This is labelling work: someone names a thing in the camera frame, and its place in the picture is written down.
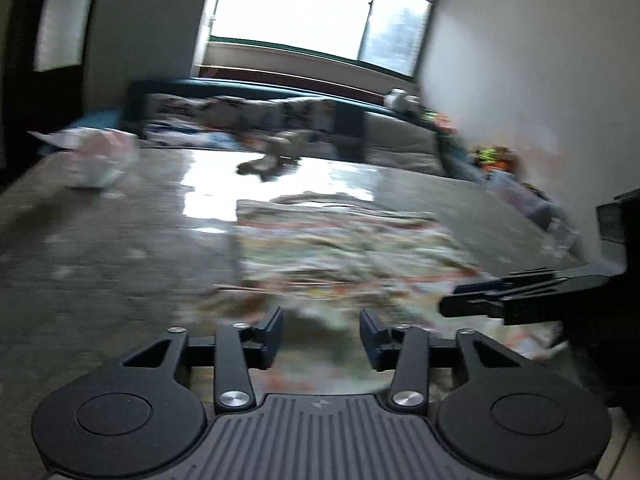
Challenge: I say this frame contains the mushroom print striped cloth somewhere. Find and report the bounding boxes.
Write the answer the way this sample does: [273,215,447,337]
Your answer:
[215,197,571,391]

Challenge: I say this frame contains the white tissue pack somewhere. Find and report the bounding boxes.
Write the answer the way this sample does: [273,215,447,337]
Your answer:
[30,127,138,191]

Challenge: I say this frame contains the dark door with frosted pane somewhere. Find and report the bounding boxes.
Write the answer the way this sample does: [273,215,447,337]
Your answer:
[0,0,103,171]

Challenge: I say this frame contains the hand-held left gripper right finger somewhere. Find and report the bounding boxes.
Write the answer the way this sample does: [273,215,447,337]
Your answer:
[360,308,521,416]

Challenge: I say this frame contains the grey sofa cushion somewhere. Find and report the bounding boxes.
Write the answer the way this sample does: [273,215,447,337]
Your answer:
[362,110,447,176]

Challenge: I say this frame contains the window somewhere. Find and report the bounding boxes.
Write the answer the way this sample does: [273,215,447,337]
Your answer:
[206,0,442,80]

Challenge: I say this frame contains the white plush toy animal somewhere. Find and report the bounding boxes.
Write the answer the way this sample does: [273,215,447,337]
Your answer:
[235,132,311,181]

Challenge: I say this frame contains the blue sofa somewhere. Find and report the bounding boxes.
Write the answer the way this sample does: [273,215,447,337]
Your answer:
[90,77,451,176]

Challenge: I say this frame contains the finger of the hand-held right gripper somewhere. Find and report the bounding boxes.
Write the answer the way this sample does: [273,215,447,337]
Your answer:
[439,294,506,318]
[452,269,557,297]

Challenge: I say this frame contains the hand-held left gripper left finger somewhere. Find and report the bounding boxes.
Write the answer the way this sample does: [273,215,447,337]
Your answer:
[121,306,285,413]

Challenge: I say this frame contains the butterfly print pillow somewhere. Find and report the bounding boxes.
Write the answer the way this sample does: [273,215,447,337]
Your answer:
[142,94,251,147]
[242,99,337,147]

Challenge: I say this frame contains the grey quilted star mat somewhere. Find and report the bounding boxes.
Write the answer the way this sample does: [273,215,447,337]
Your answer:
[0,147,586,411]

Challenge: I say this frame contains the pile of colourful toys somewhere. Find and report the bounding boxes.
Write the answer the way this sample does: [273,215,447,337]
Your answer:
[420,109,581,261]

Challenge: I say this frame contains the small white plush toy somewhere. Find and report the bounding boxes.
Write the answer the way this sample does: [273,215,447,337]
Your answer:
[386,88,422,112]

